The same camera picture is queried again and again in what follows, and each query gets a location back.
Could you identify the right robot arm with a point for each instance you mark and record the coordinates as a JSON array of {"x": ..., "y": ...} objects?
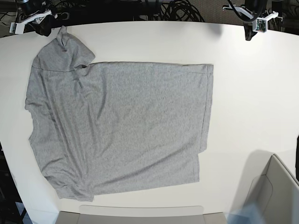
[{"x": 31, "y": 7}]

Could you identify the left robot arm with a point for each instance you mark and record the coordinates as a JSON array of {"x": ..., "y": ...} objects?
[{"x": 257, "y": 9}]

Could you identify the black power strip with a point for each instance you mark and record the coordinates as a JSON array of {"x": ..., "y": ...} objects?
[{"x": 60, "y": 16}]

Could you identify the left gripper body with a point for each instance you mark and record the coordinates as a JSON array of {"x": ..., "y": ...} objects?
[{"x": 248, "y": 29}]

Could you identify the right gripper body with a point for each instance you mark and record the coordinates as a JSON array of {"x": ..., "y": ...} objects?
[{"x": 44, "y": 28}]

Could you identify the grey T-shirt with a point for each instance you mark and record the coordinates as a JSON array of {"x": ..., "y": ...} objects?
[{"x": 113, "y": 127}]

